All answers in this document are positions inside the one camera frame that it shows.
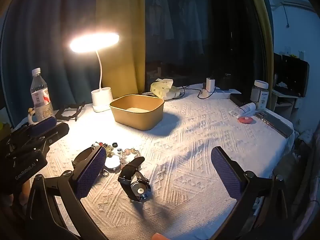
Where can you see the white charger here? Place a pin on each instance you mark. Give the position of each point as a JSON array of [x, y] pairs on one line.
[[210, 85]]

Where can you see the black box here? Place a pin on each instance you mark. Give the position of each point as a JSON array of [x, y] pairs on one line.
[[238, 100]]

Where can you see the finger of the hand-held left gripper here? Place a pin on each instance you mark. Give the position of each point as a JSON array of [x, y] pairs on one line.
[[44, 125], [59, 130]]

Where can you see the white power strip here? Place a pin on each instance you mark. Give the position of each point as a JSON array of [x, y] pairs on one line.
[[222, 93]]

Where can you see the gold rectangular bowl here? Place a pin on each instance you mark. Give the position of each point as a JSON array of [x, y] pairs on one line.
[[140, 120]]

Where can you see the black folding stand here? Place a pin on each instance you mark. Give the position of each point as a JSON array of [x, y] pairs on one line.
[[65, 116]]

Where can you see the white desk lamp base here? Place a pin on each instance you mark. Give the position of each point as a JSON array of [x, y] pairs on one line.
[[101, 100]]

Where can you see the white tube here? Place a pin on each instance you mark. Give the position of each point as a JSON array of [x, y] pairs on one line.
[[246, 108]]

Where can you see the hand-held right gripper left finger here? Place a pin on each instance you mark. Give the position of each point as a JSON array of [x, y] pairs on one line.
[[91, 172]]

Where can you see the blue curtain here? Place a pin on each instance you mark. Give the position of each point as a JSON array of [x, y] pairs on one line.
[[45, 30]]

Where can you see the white lid jar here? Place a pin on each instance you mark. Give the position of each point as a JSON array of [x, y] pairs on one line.
[[260, 95]]

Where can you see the white textured tablecloth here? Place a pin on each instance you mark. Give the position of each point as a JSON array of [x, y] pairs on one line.
[[190, 140]]

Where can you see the pink round disc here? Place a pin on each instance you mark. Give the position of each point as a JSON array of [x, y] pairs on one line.
[[245, 120]]

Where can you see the person's left hand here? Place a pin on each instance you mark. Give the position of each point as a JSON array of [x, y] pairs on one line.
[[22, 193]]

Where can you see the yellow curtain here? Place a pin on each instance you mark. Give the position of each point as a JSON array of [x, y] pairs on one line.
[[120, 17], [265, 30]]

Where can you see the dark window pane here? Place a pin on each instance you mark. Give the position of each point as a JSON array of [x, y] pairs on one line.
[[200, 30]]

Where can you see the clear plastic water bottle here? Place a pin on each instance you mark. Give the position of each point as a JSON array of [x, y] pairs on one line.
[[40, 95]]

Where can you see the yellow tissue pack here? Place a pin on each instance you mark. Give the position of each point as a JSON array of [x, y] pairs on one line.
[[162, 90]]

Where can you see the white air conditioner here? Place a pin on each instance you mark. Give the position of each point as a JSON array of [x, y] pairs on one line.
[[300, 5]]

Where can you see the black monitor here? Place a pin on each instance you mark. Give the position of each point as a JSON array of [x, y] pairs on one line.
[[292, 75]]

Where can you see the white shelf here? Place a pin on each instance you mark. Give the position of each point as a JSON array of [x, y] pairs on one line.
[[283, 102]]

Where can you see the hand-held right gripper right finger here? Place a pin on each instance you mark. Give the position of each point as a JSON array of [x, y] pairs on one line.
[[225, 172]]

